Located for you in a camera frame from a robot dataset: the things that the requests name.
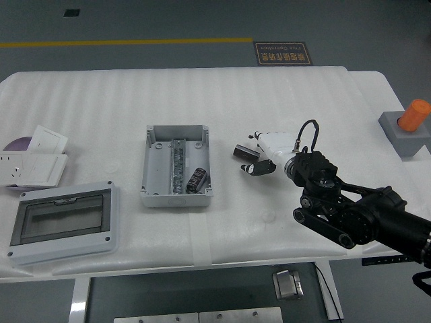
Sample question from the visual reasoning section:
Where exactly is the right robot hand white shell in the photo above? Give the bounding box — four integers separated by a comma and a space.
240, 131, 297, 178

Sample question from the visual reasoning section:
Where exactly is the plain black battery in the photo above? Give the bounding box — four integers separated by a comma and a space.
231, 143, 261, 159

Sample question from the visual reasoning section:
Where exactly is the grey open junction box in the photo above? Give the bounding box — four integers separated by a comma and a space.
139, 124, 214, 209

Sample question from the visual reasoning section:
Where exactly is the white foam mat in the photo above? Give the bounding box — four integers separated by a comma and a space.
0, 65, 368, 279

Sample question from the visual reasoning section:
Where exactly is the black floor sign orange text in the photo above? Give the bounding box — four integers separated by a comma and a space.
253, 41, 314, 67

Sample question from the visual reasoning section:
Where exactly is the white tape strip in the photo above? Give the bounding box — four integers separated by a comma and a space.
188, 213, 213, 266

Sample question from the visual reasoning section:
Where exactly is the grey block holder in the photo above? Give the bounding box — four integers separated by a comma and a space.
378, 110, 431, 162

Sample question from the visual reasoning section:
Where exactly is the black table control panel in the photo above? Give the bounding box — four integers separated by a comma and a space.
362, 255, 414, 266

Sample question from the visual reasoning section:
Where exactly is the white table leg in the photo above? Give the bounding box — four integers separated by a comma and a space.
314, 261, 345, 321

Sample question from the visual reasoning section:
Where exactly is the grey metal plate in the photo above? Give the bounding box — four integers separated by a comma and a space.
198, 308, 284, 323
113, 312, 199, 323

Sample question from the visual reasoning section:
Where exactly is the purple disc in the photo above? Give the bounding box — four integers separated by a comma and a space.
2, 135, 34, 192

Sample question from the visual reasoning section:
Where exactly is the metal mounting rail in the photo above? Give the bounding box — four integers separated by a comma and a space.
170, 137, 187, 195

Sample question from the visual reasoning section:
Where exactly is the thin black cable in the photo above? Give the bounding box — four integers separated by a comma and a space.
314, 264, 333, 320

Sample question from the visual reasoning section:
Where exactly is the white wall switch plate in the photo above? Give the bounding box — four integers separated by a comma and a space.
20, 153, 69, 188
26, 124, 69, 154

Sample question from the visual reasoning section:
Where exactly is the grey enclosure with dark window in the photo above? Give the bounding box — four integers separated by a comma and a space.
6, 180, 121, 267

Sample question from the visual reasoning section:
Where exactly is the white wall socket outlet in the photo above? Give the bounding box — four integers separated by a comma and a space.
0, 151, 26, 185

